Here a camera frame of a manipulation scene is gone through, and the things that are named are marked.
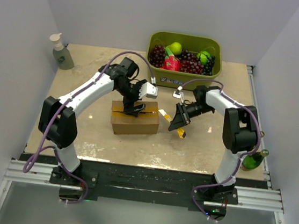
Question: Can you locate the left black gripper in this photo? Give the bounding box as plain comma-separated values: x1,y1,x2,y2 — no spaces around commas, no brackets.
114,77,149,118

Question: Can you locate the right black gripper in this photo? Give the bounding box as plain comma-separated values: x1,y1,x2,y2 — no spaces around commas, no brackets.
169,100,214,135

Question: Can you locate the yellow utility knife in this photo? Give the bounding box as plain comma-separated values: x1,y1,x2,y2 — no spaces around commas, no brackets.
158,109,186,139

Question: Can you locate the brown cardboard express box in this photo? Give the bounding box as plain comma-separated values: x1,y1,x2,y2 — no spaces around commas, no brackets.
111,100,159,135

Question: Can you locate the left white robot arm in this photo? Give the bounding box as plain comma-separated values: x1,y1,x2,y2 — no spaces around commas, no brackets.
38,57,158,185

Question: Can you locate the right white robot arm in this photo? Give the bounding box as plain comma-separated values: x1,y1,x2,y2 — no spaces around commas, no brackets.
168,85,261,203

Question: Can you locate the green plastic tub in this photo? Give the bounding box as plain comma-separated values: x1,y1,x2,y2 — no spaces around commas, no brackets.
147,31,222,90

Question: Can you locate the dark red grape bunch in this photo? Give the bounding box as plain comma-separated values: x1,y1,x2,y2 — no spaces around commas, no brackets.
149,45,166,68

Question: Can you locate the black grape bunch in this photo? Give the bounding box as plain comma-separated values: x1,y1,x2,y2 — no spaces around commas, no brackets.
202,56,216,76

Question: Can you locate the pink dragon fruit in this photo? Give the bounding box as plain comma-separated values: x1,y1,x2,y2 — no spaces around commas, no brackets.
163,47,180,71

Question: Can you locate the green round fruit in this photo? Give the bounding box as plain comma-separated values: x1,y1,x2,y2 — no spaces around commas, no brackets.
196,50,211,66

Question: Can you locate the green pear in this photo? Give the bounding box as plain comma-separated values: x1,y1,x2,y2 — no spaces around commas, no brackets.
169,42,183,55

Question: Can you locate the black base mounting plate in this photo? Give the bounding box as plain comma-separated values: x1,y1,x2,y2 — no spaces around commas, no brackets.
50,160,238,220

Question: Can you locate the grey pump soap bottle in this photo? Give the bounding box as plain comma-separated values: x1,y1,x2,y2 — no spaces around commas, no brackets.
49,33,75,70

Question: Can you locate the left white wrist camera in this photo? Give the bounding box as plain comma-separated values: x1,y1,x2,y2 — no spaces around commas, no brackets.
138,77,158,100

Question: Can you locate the aluminium frame rail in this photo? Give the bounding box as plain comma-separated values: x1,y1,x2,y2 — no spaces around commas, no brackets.
0,160,284,224

